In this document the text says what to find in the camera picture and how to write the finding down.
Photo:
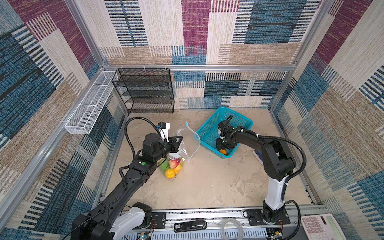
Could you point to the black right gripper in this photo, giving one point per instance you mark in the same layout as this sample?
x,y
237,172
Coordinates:
x,y
219,145

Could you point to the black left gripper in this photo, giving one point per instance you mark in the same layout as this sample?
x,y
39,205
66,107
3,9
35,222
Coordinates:
x,y
174,145

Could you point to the red toy strawberry fruit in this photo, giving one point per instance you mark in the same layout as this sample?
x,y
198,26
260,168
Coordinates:
x,y
174,163

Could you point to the teal plastic basket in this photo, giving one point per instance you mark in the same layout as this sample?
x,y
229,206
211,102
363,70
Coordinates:
x,y
210,130

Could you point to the clear zip top bag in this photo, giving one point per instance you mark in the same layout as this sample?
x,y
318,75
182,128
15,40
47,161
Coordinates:
x,y
189,146

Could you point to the light green toy pear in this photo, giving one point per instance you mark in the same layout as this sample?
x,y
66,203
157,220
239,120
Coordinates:
x,y
164,166

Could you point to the yellow toy lemon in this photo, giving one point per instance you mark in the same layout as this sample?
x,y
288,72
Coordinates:
x,y
178,169

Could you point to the yellow toy pear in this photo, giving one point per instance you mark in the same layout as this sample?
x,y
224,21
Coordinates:
x,y
170,173

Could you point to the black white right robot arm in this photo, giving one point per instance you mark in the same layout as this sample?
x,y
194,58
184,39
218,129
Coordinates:
x,y
278,163

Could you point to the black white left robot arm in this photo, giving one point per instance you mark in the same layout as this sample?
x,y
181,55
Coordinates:
x,y
105,221

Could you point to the blue booklet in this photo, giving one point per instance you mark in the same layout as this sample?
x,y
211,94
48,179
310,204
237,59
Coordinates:
x,y
259,157

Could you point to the black remote device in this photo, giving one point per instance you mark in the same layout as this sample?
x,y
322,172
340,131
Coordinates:
x,y
189,226

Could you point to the clear tube coil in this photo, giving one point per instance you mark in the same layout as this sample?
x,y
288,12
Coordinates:
x,y
232,229

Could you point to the white calculator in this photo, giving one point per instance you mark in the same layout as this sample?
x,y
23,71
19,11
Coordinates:
x,y
322,227

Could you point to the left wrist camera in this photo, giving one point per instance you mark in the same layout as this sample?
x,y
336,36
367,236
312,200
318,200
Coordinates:
x,y
164,131

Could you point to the black wire mesh shelf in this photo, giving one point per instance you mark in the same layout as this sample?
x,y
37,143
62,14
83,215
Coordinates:
x,y
145,90

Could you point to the white wire mesh tray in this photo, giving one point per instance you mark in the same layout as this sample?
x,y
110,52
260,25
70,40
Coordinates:
x,y
87,112

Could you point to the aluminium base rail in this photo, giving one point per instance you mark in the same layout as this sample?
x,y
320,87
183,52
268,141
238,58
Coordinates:
x,y
214,218

